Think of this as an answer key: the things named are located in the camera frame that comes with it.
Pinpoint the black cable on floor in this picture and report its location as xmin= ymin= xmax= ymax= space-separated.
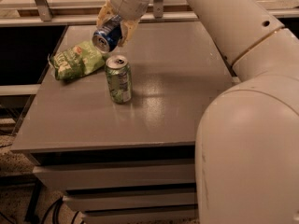
xmin=40 ymin=196 xmax=82 ymax=224

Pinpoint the bottom grey drawer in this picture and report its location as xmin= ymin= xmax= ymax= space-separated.
xmin=82 ymin=205 xmax=199 ymax=224

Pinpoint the middle grey drawer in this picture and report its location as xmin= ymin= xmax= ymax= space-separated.
xmin=64 ymin=188 xmax=197 ymax=212

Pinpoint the grey drawer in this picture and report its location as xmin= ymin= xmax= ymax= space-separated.
xmin=82 ymin=205 xmax=199 ymax=224
xmin=64 ymin=188 xmax=197 ymax=212
xmin=33 ymin=159 xmax=195 ymax=190

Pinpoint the top grey drawer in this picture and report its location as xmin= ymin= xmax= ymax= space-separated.
xmin=33 ymin=159 xmax=195 ymax=190

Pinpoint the grey drawer cabinet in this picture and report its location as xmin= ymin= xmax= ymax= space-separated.
xmin=10 ymin=21 xmax=235 ymax=224

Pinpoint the green soda can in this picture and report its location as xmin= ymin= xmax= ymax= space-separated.
xmin=105 ymin=55 xmax=132 ymax=104

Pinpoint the metal window railing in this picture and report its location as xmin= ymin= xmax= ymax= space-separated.
xmin=0 ymin=0 xmax=299 ymax=26

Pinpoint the blue pepsi can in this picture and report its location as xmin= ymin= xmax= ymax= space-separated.
xmin=92 ymin=15 xmax=122 ymax=54

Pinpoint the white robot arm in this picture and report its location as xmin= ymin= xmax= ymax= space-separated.
xmin=186 ymin=0 xmax=299 ymax=224

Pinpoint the green jalapeno chip bag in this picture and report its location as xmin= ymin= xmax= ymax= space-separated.
xmin=48 ymin=40 xmax=108 ymax=81

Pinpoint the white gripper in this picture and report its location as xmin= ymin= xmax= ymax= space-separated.
xmin=96 ymin=0 xmax=150 ymax=47

